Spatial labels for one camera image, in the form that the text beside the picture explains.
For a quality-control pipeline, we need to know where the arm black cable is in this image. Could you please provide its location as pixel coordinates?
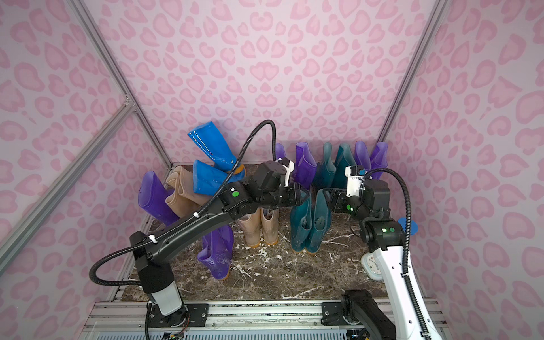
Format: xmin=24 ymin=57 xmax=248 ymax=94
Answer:
xmin=363 ymin=167 xmax=432 ymax=340
xmin=88 ymin=120 xmax=278 ymax=340

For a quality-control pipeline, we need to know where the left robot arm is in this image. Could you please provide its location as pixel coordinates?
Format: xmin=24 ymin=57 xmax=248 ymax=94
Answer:
xmin=133 ymin=182 xmax=310 ymax=326

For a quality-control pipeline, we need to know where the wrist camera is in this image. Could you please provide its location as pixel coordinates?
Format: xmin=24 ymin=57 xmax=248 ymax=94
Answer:
xmin=345 ymin=165 xmax=367 ymax=197
xmin=253 ymin=157 xmax=295 ymax=191

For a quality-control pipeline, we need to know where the aluminium diagonal beam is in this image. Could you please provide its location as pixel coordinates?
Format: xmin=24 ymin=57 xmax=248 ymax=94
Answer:
xmin=1 ymin=100 xmax=135 ymax=273

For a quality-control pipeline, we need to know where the aluminium corner post right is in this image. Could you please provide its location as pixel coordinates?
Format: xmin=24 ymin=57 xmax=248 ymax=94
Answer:
xmin=377 ymin=0 xmax=451 ymax=143

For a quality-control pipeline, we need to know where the aluminium corner post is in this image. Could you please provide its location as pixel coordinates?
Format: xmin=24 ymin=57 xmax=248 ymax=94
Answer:
xmin=67 ymin=0 xmax=174 ymax=169
xmin=377 ymin=0 xmax=451 ymax=143

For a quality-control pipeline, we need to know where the aluminium corner post left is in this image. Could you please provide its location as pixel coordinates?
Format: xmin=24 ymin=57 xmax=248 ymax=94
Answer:
xmin=67 ymin=0 xmax=174 ymax=169

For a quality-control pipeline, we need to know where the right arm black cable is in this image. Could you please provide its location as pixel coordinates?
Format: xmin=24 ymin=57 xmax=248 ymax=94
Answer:
xmin=363 ymin=167 xmax=432 ymax=340

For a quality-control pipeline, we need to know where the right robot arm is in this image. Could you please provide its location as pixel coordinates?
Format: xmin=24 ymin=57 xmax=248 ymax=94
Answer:
xmin=323 ymin=179 xmax=441 ymax=339

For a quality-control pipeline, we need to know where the white alarm clock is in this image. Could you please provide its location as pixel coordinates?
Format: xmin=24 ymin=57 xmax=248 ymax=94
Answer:
xmin=360 ymin=253 xmax=383 ymax=281

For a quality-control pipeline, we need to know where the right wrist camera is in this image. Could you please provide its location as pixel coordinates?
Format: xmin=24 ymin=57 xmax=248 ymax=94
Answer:
xmin=345 ymin=165 xmax=367 ymax=197

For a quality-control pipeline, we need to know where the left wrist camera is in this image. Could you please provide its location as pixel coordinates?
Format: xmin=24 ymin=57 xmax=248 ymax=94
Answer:
xmin=253 ymin=157 xmax=295 ymax=191

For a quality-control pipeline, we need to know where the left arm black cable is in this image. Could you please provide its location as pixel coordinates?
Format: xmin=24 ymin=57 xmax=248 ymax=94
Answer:
xmin=88 ymin=120 xmax=278 ymax=340

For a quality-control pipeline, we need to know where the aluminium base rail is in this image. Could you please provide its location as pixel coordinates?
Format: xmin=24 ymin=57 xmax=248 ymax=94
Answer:
xmin=79 ymin=293 xmax=452 ymax=339

